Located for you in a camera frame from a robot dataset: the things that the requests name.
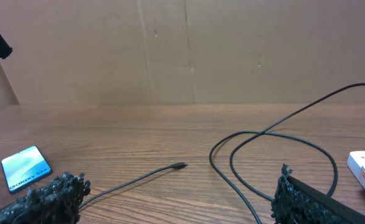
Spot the Samsung Galaxy smartphone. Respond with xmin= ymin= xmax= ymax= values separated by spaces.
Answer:
xmin=1 ymin=146 xmax=53 ymax=194

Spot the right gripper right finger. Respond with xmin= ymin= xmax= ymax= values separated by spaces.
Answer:
xmin=272 ymin=164 xmax=365 ymax=224

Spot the black USB charging cable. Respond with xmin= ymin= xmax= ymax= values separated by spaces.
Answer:
xmin=78 ymin=82 xmax=365 ymax=224

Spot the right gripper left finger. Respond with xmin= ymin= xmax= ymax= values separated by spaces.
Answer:
xmin=0 ymin=172 xmax=91 ymax=224

